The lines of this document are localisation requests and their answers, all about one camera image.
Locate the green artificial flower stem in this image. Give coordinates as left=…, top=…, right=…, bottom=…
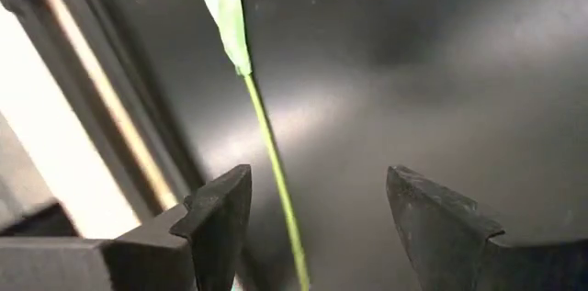
left=181, top=0, right=311, bottom=291

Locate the light wooden board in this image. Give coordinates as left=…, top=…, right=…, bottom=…
left=34, top=0, right=179, bottom=212

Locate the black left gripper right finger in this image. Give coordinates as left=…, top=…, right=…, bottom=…
left=386, top=165, right=506, bottom=291

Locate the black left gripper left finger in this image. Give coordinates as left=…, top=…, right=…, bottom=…
left=103, top=164, right=253, bottom=291

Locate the black metal table frame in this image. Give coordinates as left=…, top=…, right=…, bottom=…
left=0, top=0, right=206, bottom=237

